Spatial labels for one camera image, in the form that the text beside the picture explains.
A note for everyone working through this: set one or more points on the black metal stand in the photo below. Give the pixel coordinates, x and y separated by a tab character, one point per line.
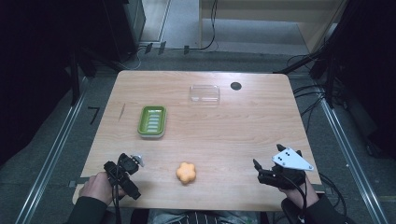
76	74

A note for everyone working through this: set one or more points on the orange flower-shaped soap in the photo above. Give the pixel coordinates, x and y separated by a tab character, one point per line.
186	172

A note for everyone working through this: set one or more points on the black round table hole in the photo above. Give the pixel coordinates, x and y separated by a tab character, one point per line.
236	86

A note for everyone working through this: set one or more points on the light wooden shelf unit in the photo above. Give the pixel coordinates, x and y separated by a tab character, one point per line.
264	11

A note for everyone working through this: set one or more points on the dark cabinet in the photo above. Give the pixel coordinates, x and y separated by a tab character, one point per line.
124	28

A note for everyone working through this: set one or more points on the clear plastic lid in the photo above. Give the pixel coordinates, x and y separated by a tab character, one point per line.
205	94

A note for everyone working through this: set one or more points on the person's striped clothing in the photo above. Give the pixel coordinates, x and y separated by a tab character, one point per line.
202	217

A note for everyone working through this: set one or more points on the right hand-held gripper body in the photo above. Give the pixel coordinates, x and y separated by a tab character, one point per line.
289	160

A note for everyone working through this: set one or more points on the black curtain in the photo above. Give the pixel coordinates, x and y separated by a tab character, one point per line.
370	71
31	71

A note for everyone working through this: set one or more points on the metal floor rail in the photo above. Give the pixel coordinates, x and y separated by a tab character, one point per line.
53	152
351	158

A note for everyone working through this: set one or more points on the green soap dish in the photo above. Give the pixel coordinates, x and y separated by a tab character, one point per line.
152	121

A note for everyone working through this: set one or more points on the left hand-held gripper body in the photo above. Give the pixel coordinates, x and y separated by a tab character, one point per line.
126	165

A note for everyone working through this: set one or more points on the person's left hand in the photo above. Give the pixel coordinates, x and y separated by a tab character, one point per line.
96	186

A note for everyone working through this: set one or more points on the black plug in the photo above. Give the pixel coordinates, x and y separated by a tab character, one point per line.
186	49
148	48

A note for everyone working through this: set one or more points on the person's right hand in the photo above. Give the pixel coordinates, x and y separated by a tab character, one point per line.
305	194

